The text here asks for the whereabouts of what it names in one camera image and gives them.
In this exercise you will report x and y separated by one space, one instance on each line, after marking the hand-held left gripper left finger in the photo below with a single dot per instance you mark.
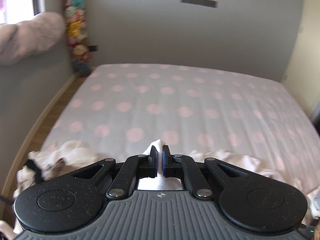
152 166

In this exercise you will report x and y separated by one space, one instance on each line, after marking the bed with pink dotted sheet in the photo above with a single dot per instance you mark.
175 100

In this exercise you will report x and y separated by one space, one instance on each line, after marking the clear tube of plush toys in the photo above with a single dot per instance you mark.
76 30

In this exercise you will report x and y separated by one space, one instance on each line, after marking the window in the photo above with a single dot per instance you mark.
20 0

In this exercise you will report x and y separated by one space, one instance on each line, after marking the black wall outlet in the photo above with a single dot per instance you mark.
93 48

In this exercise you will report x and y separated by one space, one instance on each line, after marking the pink bundled duvet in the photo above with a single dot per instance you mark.
30 37

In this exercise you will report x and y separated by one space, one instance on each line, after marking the grey wall socket plate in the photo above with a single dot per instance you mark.
198 2

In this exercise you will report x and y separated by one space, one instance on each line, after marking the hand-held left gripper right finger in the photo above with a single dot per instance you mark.
167 166

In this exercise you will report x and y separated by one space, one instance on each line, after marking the cream door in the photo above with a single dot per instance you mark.
305 42

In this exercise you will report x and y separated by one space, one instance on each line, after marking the white ruffled garment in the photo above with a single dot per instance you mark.
75 152

